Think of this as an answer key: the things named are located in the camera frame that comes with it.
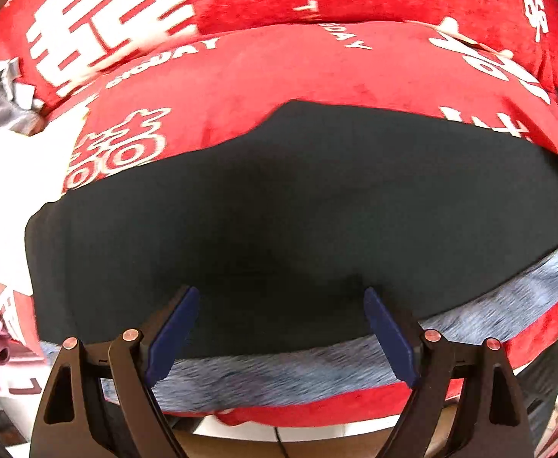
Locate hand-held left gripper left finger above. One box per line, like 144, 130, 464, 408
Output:
29, 285, 201, 458

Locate black cable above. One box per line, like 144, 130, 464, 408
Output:
273, 426, 290, 458

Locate red printed sofa cover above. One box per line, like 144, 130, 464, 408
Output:
0, 0, 558, 427

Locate white cloth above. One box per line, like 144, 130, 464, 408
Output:
0, 105, 91, 280

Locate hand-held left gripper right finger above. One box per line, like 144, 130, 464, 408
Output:
363, 286, 535, 458

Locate black fleece-lined pants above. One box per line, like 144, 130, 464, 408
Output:
25, 100, 558, 413

